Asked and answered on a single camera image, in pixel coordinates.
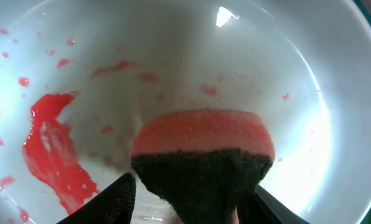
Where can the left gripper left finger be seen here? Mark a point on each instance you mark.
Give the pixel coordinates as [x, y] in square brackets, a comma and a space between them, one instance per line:
[114, 205]

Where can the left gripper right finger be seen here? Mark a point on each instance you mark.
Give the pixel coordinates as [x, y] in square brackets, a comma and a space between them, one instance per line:
[269, 210]

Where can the black and pink sponge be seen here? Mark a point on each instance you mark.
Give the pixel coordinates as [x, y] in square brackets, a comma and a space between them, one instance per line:
[206, 163]

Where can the light blue plate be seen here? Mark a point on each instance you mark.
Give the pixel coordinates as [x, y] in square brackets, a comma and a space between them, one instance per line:
[78, 79]

